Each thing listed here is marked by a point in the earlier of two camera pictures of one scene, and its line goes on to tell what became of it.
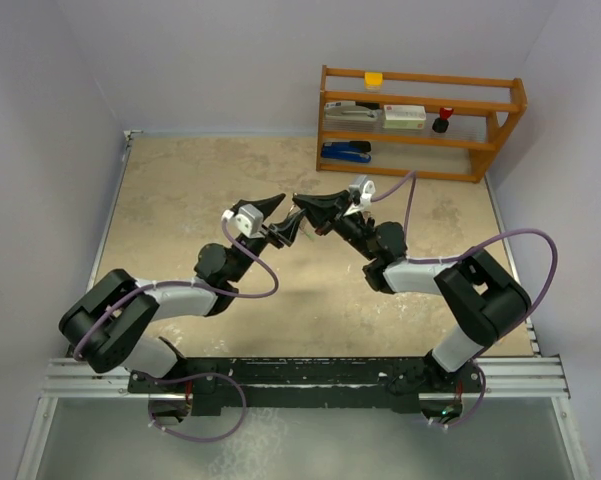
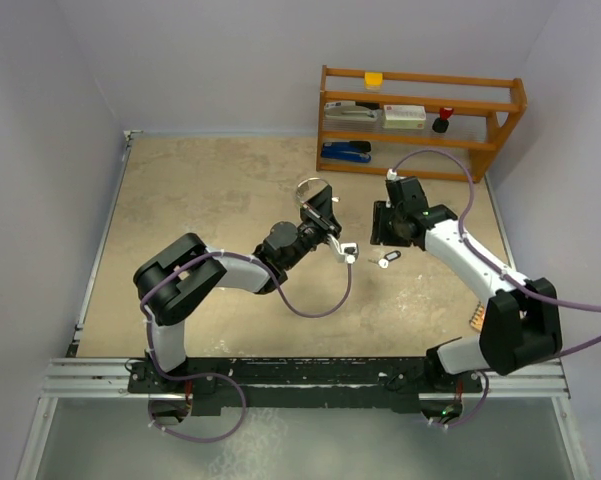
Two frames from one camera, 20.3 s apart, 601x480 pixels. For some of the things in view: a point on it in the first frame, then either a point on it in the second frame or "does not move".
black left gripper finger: [265, 205] to [322, 204]
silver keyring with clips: [290, 212] to [334, 199]
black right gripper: [325, 210] to [380, 234]
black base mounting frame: [309, 385] does not move
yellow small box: [373, 80] does not move
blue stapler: [354, 151] does not move
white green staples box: [410, 117] does not move
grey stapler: [348, 110] does not move
